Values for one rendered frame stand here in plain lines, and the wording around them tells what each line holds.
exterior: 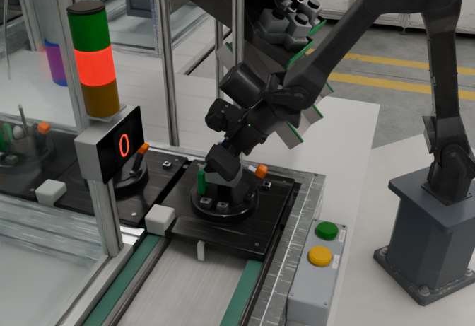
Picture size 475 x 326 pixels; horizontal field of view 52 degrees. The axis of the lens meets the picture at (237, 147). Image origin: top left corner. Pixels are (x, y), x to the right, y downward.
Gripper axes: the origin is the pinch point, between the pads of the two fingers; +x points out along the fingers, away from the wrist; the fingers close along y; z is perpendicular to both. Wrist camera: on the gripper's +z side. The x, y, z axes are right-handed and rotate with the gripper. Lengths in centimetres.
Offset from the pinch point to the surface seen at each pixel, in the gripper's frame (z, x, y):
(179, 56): 24, 51, -90
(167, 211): -0.1, 11.9, 9.0
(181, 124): 7, 36, -42
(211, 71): 10, 58, -110
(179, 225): -3.7, 11.4, 10.1
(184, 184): -0.4, 14.5, -2.0
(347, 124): -29, 5, -59
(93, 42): 26.5, -15.8, 20.7
